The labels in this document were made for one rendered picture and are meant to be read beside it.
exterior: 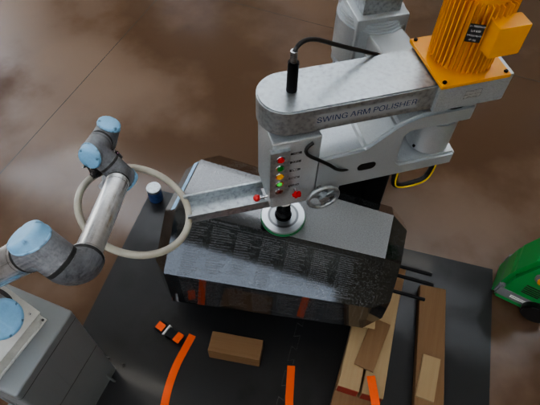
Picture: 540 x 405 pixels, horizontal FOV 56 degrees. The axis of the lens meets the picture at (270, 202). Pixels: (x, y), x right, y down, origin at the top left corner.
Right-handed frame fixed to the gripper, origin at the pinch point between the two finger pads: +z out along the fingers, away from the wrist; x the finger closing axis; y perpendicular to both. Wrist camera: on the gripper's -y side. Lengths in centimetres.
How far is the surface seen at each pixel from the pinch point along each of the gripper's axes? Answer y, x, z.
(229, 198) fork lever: -37, 42, -12
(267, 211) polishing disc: -59, 53, -1
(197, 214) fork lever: -19.2, 40.5, -10.7
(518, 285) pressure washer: -173, 172, 5
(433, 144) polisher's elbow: -94, 88, -69
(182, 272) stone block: -27, 43, 43
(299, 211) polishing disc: -69, 64, -7
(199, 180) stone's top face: -55, 14, 15
